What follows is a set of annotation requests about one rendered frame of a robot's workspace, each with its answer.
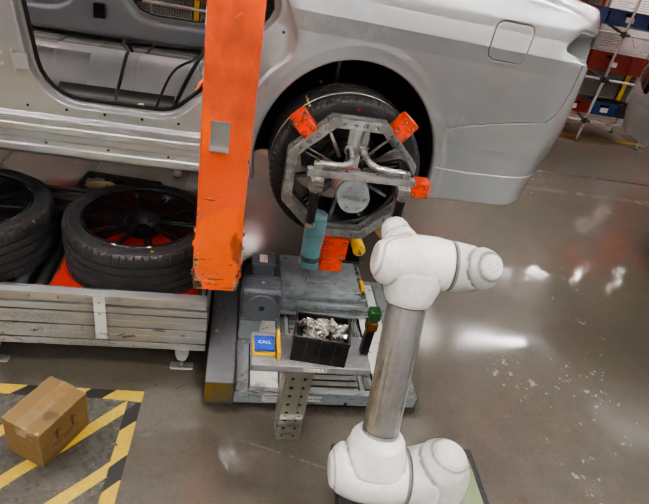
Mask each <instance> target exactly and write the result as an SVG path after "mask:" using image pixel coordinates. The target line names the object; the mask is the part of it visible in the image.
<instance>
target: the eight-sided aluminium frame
mask: <svg viewBox="0 0 649 504"><path fill-rule="evenodd" d="M355 124H357V125H355ZM317 127H318V129H317V130H316V131H315V132H313V133H312V134H310V135H309V136H308V137H306V138H305V139H304V138H303V137H302V136H299V137H298V138H297V139H295V140H293V141H292V142H291V143H290V144H288V147H287V151H286V153H287V154H286V160H285V167H284V174H283V181H282V187H281V200H282V201H283V202H284V203H285V205H286V206H287V207H288V208H289V209H290V210H291V211H292V212H293V214H294V215H295V216H296V217H297V218H298V219H299V220H300V221H301V223H302V224H303V225H304V220H305V219H306V215H307V210H306V208H305V207H304V206H303V205H302V204H301V203H300V201H299V200H298V199H297V198H296V197H295V196H294V194H293V193H292V189H293V183H294V176H295V170H296V164H297V157H298V155H299V154H301V153H302V152H303V151H305V150H306V149H308V148H309V147H310V146H312V145H313V144H315V143H316V142H317V141H319V140H320V139H322V138H323V137H325V136H326V135H327V134H329V133H330V132H332V131H333V130H334V129H336V128H342V129H349V130H350V129H356V130H357V131H370V132H372V133H380V134H384V136H385V137H386V139H387V140H388V142H389V143H390V145H391V146H392V148H393V149H398V150H400V151H402V152H403V154H404V155H405V157H406V159H407V161H408V163H409V166H410V168H411V171H412V173H413V174H414V173H415V170H416V164H415V162H414V160H413V159H412V157H411V155H409V153H408V152H407V150H406V148H405V147H404V145H403V144H402V142H401V141H400V140H399V139H398V138H397V136H396V135H395V134H394V133H393V131H394V130H393V128H392V127H391V125H390V124H389V123H388V121H387V120H384V119H380V118H379V119H377V118H370V117H362V116H355V115H348V114H340V113H331V114H330V115H328V116H326V118H324V119H323V120H322V121H320V122H319V123H317ZM395 204H396V199H395V197H394V198H393V201H392V202H391V203H390V204H388V205H387V206H385V207H383V208H382V209H380V210H379V211H377V212H376V213H374V214H373V215H371V216H370V217H368V218H366V219H365V220H363V221H362V222H360V223H359V224H346V223H336V222H327V225H326V231H325V236H333V237H344V238H354V239H362V238H363V237H366V235H368V234H370V233H371V232H373V231H374V230H376V229H377V228H379V227H381V226H382V225H383V224H384V222H385V221H386V220H387V219H389V218H392V215H393V211H394V208H395ZM381 214H382V215H381ZM382 219H383V220H382ZM341 227H342V228H341ZM350 228H351V229H350Z"/></svg>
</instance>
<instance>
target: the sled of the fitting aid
mask: <svg viewBox="0 0 649 504"><path fill-rule="evenodd" d="M275 262H276V272H277V277H279V264H278V260H275ZM353 267H354V271H355V274H356V278H357V282H358V286H359V290H360V293H361V296H360V300H359V301H346V300H331V299H317V298H302V297H288V296H283V303H282V309H281V313H280V314H288V315H296V311H297V310H299V311H305V312H312V313H318V314H324V315H331V316H337V317H344V318H352V319H366V318H367V315H368V310H369V305H368V301H367V298H366V294H365V290H364V289H365V288H364V284H363V281H362V279H361V276H360V272H359V269H358V266H353Z"/></svg>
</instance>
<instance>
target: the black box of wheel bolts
mask: <svg viewBox="0 0 649 504"><path fill-rule="evenodd" d="M350 347H351V319H350V318H344V317H337V316H331V315H324V314H318V313H312V312H305V311H299V310H297V311H296V319H295V325H294V330H293V336H292V344H291V353H290V360H294V361H301V362H308V363H314V364H321V365H328V366H334V367H341V368H344V367H345V363H346V360H347V356H348V352H349V349H350Z"/></svg>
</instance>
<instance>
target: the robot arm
mask: <svg viewBox="0 0 649 504"><path fill-rule="evenodd" d="M370 270H371V273H372V276H373V277H374V279H375V280H376V281H377V282H378V283H380V284H383V292H384V296H385V298H386V300H387V301H388V303H387V306H386V311H385V316H384V320H383V325H382V330H381V335H380V340H379V345H378V350H377V357H376V362H375V367H374V372H373V377H372V382H371V387H370V392H369V397H368V402H367V407H366V412H365V417H364V421H362V422H361V423H359V424H357V425H356V426H355V427H354V428H353V429H352V432H351V434H350V435H349V437H348V438H347V441H340V442H339V443H337V444H336V445H335V446H334V447H333V448H332V450H331V451H330V453H329V455H328V463H327V473H328V483H329V486H330V487H331V488H332V489H333V490H334V491H335V493H337V494H338V495H340V496H342V497H344V498H346V499H348V500H351V501H354V502H358V503H363V504H467V502H466V500H464V499H463V497H464V495H465V493H466V491H467V488H468V485H469V481H470V469H469V464H468V459H467V457H466V454H465V452H464V451H463V449H462V448H461V447H460V446H459V445H458V444H457V443H455V442H454V441H452V440H449V439H446V438H435V439H430V440H427V441H426V442H425V443H421V444H417V445H413V446H407V447H405V440H404V438H403V436H402V434H401V433H400V426H401V422H402V417H403V413H404V408H405V404H406V399H407V395H408V390H409V386H410V381H411V377H412V372H413V368H414V363H415V359H416V354H417V350H418V345H419V340H420V336H421V331H422V327H423V322H424V318H425V313H426V309H428V308H429V307H430V306H431V305H432V304H433V302H434V300H435V298H436V297H437V296H438V294H439V292H440V291H444V292H478V291H484V290H488V289H490V288H491V287H493V286H494V285H495V284H497V282H498V281H499V280H500V279H501V277H502V272H503V262H502V259H501V257H500V256H499V255H498V254H497V253H495V252H494V251H492V250H491V249H488V248H485V247H481V248H477V247H476V246H473V245H469V244H465V243H461V242H457V241H451V240H446V239H443V238H439V237H434V236H426V235H417V234H416V233H415V232H414V231H413V230H412V229H411V228H410V227H409V225H408V223H407V222H406V221H405V220H404V219H403V218H401V217H397V216H396V217H392V218H389V219H387V220H386V221H385V222H384V224H383V225H382V240H380V241H378V242H377V243H376V244H375V246H374V248H373V251H372V255H371V259H370Z"/></svg>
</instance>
